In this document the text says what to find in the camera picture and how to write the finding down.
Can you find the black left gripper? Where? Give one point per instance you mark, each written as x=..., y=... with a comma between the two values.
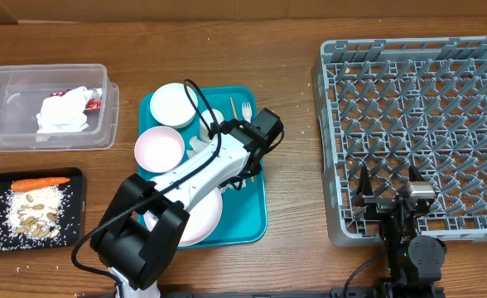
x=241, y=179

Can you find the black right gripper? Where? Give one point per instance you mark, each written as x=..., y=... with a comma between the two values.
x=365, y=197

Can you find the small tissue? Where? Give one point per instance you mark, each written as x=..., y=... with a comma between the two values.
x=196, y=146

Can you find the large pink plate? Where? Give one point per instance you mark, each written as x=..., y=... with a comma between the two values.
x=204, y=218

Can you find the pink bowl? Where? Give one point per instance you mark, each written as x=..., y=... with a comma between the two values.
x=159, y=149

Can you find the red snack wrapper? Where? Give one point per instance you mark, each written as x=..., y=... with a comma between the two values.
x=94, y=102

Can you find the white napkin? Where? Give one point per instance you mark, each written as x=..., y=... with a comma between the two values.
x=65, y=113

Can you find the orange carrot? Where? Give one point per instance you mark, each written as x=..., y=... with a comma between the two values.
x=35, y=184

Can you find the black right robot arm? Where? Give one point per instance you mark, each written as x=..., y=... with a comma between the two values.
x=414, y=260

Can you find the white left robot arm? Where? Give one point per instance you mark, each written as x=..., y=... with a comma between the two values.
x=140, y=231

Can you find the clear plastic waste bin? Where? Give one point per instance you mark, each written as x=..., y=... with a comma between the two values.
x=23, y=88

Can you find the black food waste tray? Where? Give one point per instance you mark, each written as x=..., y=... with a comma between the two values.
x=71, y=222

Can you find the white plastic fork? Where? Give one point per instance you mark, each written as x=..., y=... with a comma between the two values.
x=247, y=111

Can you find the wooden chopstick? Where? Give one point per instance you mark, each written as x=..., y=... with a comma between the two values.
x=233, y=108

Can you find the teal plastic serving tray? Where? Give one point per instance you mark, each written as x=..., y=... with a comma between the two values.
x=244, y=217

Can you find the white paper cup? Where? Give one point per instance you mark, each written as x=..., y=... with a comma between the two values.
x=205, y=124

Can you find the grey plastic dish rack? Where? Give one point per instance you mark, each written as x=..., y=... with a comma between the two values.
x=387, y=104

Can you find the white bowl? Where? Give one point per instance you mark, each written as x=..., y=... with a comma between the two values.
x=171, y=105

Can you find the pile of peanuts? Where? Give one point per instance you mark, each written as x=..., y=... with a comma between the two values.
x=37, y=219

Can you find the pile of white rice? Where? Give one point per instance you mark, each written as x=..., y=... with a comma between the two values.
x=51, y=195

